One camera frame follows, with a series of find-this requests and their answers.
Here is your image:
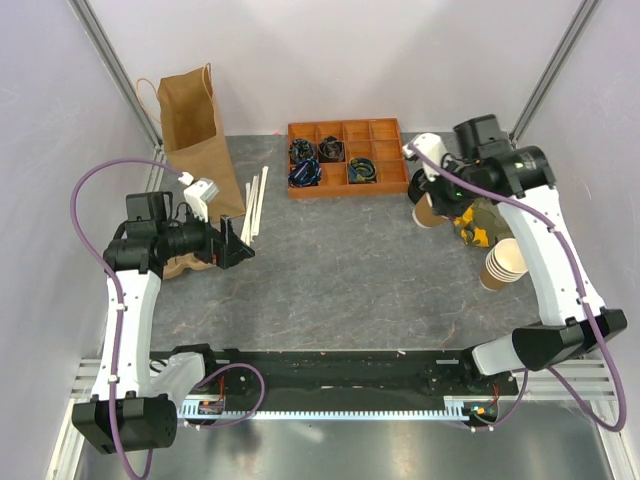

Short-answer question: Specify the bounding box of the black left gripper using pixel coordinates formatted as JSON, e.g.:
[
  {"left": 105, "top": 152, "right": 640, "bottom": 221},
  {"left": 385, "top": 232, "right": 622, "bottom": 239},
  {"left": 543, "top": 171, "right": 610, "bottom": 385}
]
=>
[{"left": 158, "top": 202, "right": 253, "bottom": 269}]

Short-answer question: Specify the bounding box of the brown paper coffee cup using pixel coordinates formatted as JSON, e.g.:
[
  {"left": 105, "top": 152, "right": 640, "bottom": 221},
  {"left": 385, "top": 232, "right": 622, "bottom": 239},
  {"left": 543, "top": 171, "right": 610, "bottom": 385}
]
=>
[{"left": 412, "top": 193, "right": 449, "bottom": 229}]

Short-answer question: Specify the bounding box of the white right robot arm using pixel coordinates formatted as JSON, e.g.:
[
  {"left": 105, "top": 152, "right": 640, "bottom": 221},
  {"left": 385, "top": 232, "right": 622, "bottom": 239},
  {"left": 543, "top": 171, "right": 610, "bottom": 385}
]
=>
[{"left": 403, "top": 114, "right": 628, "bottom": 394}]

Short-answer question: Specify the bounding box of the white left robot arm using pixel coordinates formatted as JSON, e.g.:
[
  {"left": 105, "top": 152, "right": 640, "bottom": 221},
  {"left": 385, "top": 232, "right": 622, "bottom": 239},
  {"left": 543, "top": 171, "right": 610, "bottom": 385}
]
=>
[{"left": 72, "top": 192, "right": 255, "bottom": 454}]

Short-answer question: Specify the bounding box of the cardboard cup carrier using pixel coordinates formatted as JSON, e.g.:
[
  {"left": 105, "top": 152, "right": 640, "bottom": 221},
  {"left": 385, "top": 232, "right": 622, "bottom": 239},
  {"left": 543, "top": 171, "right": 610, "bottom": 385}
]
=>
[{"left": 163, "top": 253, "right": 216, "bottom": 280}]

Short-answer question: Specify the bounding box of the camouflage cloth bag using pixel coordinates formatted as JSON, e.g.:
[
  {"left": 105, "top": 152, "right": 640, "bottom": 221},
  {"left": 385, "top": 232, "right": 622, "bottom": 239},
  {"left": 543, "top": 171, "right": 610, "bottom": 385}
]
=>
[{"left": 453, "top": 198, "right": 514, "bottom": 248}]

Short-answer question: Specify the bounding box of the green yellow cup sleeve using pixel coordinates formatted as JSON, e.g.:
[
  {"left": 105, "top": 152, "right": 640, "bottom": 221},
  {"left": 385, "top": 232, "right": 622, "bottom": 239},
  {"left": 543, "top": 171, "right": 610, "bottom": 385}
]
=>
[{"left": 347, "top": 157, "right": 377, "bottom": 184}]

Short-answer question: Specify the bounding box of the orange compartment tray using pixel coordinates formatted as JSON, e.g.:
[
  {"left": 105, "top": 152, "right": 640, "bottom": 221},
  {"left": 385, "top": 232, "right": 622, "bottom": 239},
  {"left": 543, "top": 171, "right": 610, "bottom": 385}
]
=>
[{"left": 287, "top": 118, "right": 409, "bottom": 200}]

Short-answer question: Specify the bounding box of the stack of paper cups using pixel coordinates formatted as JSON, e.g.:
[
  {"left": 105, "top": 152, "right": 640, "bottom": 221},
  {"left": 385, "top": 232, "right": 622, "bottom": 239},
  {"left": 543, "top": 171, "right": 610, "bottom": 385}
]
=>
[{"left": 479, "top": 238, "right": 528, "bottom": 291}]

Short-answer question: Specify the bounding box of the brown black cup sleeve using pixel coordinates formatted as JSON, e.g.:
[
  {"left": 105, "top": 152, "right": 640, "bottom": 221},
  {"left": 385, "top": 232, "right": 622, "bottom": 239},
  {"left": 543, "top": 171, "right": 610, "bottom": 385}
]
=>
[{"left": 318, "top": 135, "right": 345, "bottom": 163}]

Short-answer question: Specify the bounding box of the blue striped cup sleeve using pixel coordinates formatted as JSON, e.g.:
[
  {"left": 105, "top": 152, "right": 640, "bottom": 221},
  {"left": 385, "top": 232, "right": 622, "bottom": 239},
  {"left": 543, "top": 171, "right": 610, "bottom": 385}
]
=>
[{"left": 288, "top": 157, "right": 322, "bottom": 188}]

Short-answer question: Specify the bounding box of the dark patterned cup sleeve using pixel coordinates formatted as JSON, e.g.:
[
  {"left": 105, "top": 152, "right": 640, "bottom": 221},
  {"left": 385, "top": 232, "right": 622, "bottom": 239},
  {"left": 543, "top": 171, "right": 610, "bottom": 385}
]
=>
[{"left": 289, "top": 138, "right": 316, "bottom": 164}]

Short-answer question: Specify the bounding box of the brown paper bag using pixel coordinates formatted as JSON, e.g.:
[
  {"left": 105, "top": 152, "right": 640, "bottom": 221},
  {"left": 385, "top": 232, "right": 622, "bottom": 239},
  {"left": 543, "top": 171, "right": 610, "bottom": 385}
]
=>
[{"left": 151, "top": 63, "right": 246, "bottom": 221}]

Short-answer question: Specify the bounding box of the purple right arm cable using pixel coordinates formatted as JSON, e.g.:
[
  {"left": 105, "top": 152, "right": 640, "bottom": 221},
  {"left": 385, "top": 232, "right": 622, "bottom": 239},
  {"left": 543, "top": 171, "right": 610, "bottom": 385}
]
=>
[{"left": 407, "top": 144, "right": 629, "bottom": 434}]

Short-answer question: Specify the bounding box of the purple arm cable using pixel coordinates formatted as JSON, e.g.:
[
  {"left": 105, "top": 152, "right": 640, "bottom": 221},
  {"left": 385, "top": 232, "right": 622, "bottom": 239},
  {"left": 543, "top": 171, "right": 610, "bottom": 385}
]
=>
[
  {"left": 407, "top": 144, "right": 629, "bottom": 434},
  {"left": 69, "top": 157, "right": 186, "bottom": 479}
]

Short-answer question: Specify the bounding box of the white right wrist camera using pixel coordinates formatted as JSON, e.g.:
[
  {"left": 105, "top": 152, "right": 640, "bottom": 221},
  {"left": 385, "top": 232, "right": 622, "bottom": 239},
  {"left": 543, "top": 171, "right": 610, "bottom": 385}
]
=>
[{"left": 402, "top": 133, "right": 448, "bottom": 182}]

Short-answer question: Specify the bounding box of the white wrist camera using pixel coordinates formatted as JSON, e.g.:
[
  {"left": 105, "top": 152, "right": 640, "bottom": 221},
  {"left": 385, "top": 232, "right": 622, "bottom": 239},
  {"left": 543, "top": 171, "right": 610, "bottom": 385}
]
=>
[
  {"left": 402, "top": 133, "right": 448, "bottom": 182},
  {"left": 178, "top": 172, "right": 219, "bottom": 222}
]

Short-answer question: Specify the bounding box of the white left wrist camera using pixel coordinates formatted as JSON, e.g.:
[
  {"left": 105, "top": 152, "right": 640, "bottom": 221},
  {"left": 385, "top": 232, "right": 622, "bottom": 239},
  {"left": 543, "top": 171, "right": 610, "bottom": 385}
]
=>
[{"left": 178, "top": 172, "right": 219, "bottom": 222}]

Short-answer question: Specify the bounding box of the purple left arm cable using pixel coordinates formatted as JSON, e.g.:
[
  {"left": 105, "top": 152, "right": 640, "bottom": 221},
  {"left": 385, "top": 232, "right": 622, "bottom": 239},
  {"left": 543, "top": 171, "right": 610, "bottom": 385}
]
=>
[{"left": 69, "top": 157, "right": 186, "bottom": 479}]

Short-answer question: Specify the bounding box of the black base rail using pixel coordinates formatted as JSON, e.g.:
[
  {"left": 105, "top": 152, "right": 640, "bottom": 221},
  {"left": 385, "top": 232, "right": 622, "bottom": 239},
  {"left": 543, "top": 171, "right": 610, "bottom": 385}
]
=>
[{"left": 173, "top": 344, "right": 518, "bottom": 412}]

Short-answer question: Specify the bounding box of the slotted cable duct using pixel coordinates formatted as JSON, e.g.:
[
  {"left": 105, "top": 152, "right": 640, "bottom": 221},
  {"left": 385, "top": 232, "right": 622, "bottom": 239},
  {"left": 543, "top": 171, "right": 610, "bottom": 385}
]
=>
[{"left": 178, "top": 397, "right": 498, "bottom": 422}]

